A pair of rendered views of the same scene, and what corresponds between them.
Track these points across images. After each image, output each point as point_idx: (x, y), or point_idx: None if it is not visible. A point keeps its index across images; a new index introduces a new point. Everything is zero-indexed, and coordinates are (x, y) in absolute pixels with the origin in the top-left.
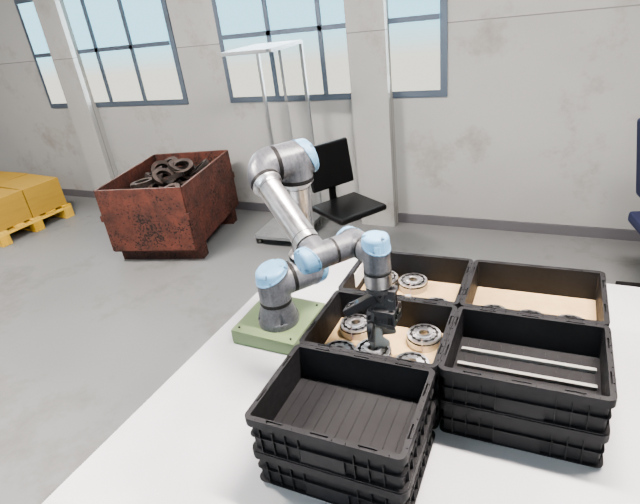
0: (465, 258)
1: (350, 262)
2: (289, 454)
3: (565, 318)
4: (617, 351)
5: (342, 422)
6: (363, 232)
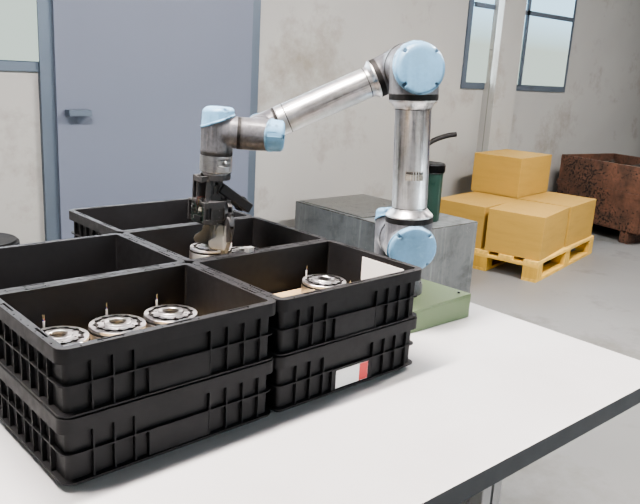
0: (292, 297)
1: (574, 390)
2: None
3: (49, 284)
4: None
5: None
6: (251, 119)
